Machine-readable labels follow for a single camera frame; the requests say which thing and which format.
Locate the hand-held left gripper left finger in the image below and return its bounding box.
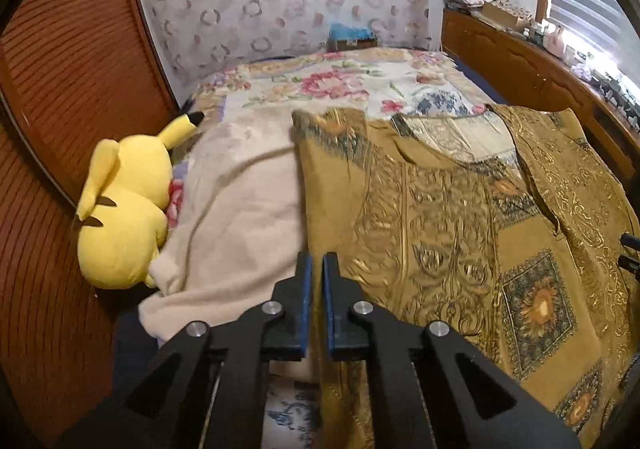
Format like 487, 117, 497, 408
60, 251, 314, 449

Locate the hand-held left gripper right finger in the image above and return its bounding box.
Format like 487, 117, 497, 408
323, 252, 581, 449

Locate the golden patterned garment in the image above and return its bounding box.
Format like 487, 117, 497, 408
291, 104, 640, 449

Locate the cream knitted sweater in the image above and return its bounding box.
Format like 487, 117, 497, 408
137, 106, 321, 386

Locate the blue floral sheet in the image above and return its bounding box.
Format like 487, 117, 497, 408
264, 86, 481, 449

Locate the yellow plush toy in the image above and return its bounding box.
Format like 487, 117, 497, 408
75, 112, 206, 291

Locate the long wooden cabinet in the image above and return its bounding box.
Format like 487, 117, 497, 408
440, 6, 640, 180

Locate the navy bed sheet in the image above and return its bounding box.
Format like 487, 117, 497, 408
451, 55, 507, 106

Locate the pink floral bedspread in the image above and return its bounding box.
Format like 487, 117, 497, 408
167, 46, 493, 230

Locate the open cardboard box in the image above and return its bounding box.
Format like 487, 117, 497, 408
480, 0, 534, 31

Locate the brown box with blue top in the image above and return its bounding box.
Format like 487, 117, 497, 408
327, 22, 379, 51

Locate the wooden louvered wardrobe door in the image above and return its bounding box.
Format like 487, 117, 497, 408
0, 0, 182, 446

